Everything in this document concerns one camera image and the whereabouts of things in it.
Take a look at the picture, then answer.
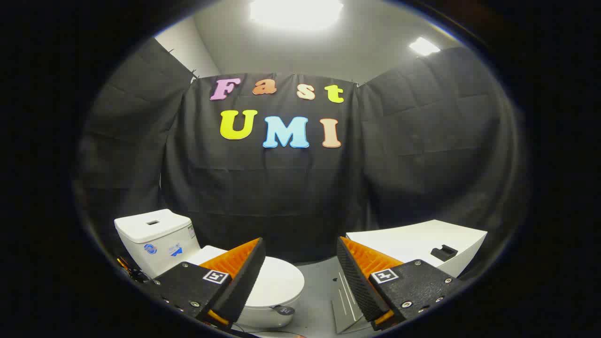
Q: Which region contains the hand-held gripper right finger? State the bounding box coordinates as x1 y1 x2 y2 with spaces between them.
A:
336 236 463 331

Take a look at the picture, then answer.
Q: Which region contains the small ceiling light panel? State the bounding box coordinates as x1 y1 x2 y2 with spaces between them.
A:
409 38 441 56

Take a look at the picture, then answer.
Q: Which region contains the black backdrop cloth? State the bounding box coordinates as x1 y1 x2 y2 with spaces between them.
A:
75 38 522 282

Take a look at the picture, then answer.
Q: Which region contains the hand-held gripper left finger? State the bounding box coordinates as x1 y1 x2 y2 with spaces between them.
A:
141 237 266 329

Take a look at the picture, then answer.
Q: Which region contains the white grey cabinet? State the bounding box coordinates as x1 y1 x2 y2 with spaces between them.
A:
331 220 488 334

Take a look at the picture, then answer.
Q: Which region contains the white ceramic toilet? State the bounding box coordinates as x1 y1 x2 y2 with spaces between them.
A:
114 209 301 328

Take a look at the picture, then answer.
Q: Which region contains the white toilet lid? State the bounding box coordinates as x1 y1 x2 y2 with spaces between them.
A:
188 245 305 307

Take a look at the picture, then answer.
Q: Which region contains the orange black tool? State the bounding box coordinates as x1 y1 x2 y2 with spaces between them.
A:
116 256 138 278

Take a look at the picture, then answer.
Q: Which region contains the black cabinet top handle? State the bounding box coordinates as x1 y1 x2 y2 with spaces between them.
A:
431 245 458 261

